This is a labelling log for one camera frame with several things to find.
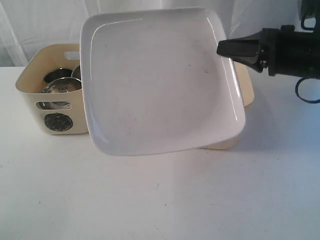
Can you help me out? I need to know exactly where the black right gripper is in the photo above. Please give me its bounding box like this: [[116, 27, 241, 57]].
[[216, 25, 320, 79]]

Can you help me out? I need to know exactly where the white rectangular plate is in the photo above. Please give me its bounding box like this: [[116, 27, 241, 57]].
[[80, 7, 246, 156]]

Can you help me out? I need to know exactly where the steel mug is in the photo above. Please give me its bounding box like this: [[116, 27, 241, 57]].
[[71, 65, 81, 80], [43, 67, 73, 83]]

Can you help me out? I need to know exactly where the stainless steel bowl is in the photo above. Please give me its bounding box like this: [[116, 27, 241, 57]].
[[37, 76, 82, 110]]

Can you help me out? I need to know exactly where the cream bin with square mark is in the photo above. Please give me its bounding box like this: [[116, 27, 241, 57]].
[[202, 62, 255, 150]]

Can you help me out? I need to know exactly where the cream bin with circle mark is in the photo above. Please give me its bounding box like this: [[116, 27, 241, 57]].
[[15, 43, 88, 135]]

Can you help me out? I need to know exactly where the white backdrop curtain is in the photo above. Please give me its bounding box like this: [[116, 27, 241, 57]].
[[0, 0, 301, 67]]

